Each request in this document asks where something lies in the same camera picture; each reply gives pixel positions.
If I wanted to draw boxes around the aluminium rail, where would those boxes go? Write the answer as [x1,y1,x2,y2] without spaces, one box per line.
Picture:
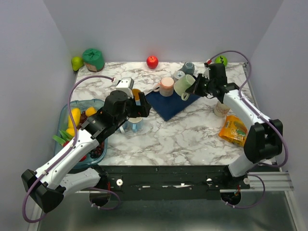
[214,172,294,193]

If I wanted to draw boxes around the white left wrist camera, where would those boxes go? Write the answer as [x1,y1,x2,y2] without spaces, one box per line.
[115,77,134,98]

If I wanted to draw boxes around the blue butterfly mug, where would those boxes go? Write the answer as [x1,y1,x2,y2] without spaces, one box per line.
[132,89,141,105]

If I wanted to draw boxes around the teal plastic fruit bin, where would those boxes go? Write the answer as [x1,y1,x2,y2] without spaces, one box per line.
[56,99,107,169]

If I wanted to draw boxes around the red toy apple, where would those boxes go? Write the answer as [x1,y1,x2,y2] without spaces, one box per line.
[146,56,159,69]

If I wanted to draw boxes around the pink ceramic mug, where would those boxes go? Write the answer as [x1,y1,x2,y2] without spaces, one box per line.
[153,77,174,97]

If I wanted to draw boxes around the white pump bottle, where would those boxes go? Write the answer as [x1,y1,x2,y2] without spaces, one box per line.
[214,101,230,117]

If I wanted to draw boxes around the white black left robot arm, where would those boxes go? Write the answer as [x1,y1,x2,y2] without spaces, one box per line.
[21,90,151,213]

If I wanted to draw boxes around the dark teal mug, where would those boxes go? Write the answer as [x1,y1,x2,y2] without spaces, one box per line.
[181,62,195,76]

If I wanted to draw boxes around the small yellow toy lemon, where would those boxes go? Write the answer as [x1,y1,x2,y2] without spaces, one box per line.
[85,107,97,117]

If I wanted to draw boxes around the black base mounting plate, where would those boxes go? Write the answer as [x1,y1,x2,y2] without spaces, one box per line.
[96,166,250,201]

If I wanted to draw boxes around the grey mug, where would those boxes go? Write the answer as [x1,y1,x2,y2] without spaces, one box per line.
[173,70,185,82]

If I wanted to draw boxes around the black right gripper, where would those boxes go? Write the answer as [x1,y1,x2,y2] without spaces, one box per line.
[187,73,215,97]

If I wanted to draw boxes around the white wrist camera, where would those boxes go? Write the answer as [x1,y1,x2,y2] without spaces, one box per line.
[203,59,212,78]
[115,77,134,98]

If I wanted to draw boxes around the yellow toy mango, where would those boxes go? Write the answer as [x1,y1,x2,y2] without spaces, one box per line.
[68,108,81,128]

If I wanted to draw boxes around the dark red toy grapes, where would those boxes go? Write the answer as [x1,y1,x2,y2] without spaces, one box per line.
[77,111,105,159]

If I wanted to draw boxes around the light green mug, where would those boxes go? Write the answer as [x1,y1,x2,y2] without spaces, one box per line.
[174,75,195,101]

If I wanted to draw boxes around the green toy pear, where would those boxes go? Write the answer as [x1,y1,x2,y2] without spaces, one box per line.
[71,56,84,71]

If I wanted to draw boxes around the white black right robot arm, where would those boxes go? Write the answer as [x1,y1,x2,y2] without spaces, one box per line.
[186,63,283,189]

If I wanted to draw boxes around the dark blue mat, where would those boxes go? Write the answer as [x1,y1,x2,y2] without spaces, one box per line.
[145,91,200,121]

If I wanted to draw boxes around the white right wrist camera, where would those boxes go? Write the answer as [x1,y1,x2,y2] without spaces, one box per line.
[203,59,212,78]

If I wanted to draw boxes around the blue white gradient mug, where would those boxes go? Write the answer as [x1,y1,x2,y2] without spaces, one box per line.
[118,122,128,134]

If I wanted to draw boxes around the light blue faceted mug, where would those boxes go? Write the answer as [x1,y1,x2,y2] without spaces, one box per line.
[128,117,143,132]

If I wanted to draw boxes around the orange snack bag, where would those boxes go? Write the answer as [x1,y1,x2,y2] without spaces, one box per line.
[218,115,247,147]

